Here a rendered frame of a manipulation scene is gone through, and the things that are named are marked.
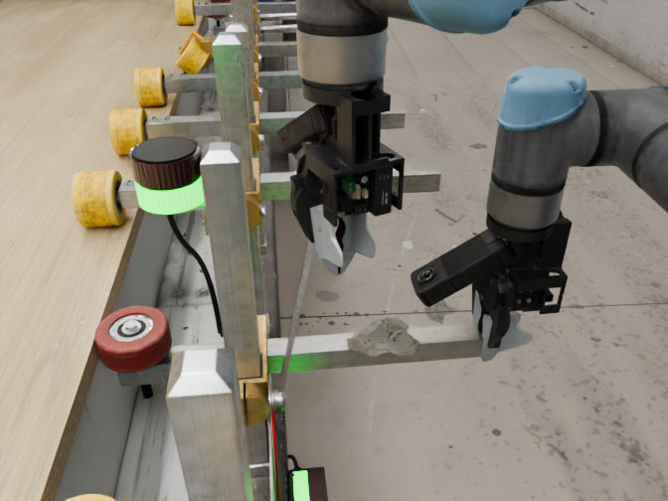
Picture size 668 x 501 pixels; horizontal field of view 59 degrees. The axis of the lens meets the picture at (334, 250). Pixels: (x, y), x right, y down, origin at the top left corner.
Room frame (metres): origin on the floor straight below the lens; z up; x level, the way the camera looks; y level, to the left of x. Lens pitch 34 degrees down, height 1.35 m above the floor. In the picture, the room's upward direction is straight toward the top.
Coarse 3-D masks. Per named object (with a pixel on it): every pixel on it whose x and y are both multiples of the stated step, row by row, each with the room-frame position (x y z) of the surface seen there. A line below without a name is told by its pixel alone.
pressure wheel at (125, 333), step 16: (112, 320) 0.52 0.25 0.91; (128, 320) 0.52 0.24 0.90; (144, 320) 0.52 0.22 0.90; (160, 320) 0.52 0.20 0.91; (96, 336) 0.49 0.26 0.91; (112, 336) 0.49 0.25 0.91; (128, 336) 0.49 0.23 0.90; (144, 336) 0.49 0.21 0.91; (160, 336) 0.49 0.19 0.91; (112, 352) 0.47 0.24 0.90; (128, 352) 0.47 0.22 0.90; (144, 352) 0.47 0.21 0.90; (160, 352) 0.49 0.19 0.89; (112, 368) 0.47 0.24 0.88; (128, 368) 0.47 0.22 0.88; (144, 368) 0.47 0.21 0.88
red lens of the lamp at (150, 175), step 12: (192, 156) 0.46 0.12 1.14; (132, 168) 0.46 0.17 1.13; (144, 168) 0.45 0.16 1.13; (156, 168) 0.45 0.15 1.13; (168, 168) 0.45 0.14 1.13; (180, 168) 0.45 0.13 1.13; (192, 168) 0.46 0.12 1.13; (144, 180) 0.45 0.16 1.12; (156, 180) 0.45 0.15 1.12; (168, 180) 0.45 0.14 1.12; (180, 180) 0.45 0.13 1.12; (192, 180) 0.46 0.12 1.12
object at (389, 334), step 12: (372, 324) 0.54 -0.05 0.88; (384, 324) 0.55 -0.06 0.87; (396, 324) 0.55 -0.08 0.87; (408, 324) 0.56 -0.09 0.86; (360, 336) 0.53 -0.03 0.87; (372, 336) 0.53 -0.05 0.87; (384, 336) 0.53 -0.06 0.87; (396, 336) 0.52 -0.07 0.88; (408, 336) 0.53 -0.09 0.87; (348, 348) 0.52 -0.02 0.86; (360, 348) 0.52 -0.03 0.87; (372, 348) 0.51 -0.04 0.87; (384, 348) 0.51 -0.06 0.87; (396, 348) 0.52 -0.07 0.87; (408, 348) 0.52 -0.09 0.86
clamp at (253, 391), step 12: (264, 324) 0.55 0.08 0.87; (264, 336) 0.53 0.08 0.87; (264, 348) 0.51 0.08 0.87; (264, 360) 0.49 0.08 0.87; (264, 372) 0.47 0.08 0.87; (240, 384) 0.45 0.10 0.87; (252, 384) 0.46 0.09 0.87; (264, 384) 0.46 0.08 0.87; (252, 396) 0.44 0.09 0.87; (264, 396) 0.45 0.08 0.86; (252, 408) 0.44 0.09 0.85; (264, 408) 0.44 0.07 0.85; (252, 420) 0.44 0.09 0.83
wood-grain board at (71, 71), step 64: (64, 0) 2.38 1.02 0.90; (128, 0) 2.38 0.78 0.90; (0, 64) 1.55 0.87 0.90; (64, 64) 1.55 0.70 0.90; (128, 64) 1.55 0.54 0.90; (0, 128) 1.11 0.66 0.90; (64, 128) 1.11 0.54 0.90; (0, 192) 0.84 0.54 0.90; (64, 192) 0.84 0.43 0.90; (0, 256) 0.66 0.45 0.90; (64, 256) 0.66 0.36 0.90; (128, 256) 0.69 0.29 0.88; (0, 320) 0.52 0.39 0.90; (64, 320) 0.52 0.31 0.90; (0, 384) 0.43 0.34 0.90; (64, 384) 0.43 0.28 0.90; (0, 448) 0.35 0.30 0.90; (64, 448) 0.36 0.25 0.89
